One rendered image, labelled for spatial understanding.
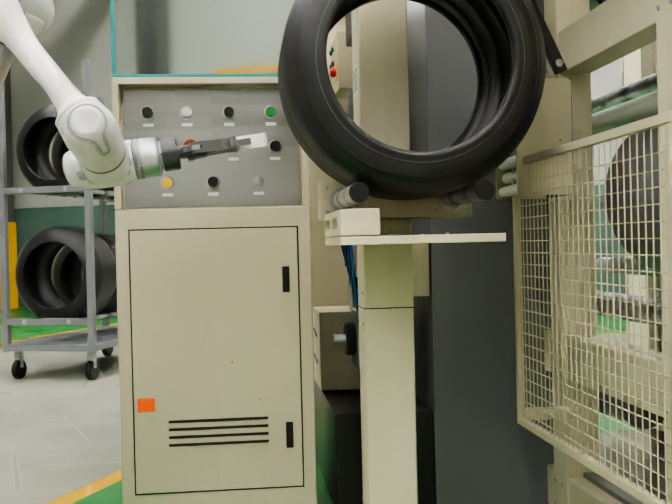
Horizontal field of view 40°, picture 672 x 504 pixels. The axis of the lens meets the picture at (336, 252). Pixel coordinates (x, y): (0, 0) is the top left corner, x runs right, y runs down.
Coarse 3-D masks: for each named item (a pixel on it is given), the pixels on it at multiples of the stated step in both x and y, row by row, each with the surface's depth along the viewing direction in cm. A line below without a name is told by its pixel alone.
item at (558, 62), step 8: (536, 8) 235; (544, 24) 235; (544, 32) 235; (544, 40) 235; (552, 40) 235; (552, 48) 235; (552, 56) 235; (560, 56) 235; (552, 64) 236; (560, 64) 235; (560, 72) 236
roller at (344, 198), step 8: (352, 184) 200; (360, 184) 199; (344, 192) 208; (352, 192) 199; (360, 192) 199; (368, 192) 200; (336, 200) 225; (344, 200) 211; (352, 200) 200; (360, 200) 199
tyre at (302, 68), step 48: (336, 0) 197; (432, 0) 228; (480, 0) 226; (528, 0) 205; (288, 48) 199; (480, 48) 229; (528, 48) 202; (288, 96) 202; (480, 96) 230; (528, 96) 202; (336, 144) 198; (384, 144) 198; (480, 144) 200; (384, 192) 205; (432, 192) 204
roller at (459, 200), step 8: (472, 184) 207; (480, 184) 202; (488, 184) 202; (456, 192) 220; (464, 192) 212; (472, 192) 205; (480, 192) 202; (488, 192) 202; (448, 200) 229; (456, 200) 222; (464, 200) 215; (472, 200) 210; (480, 200) 205
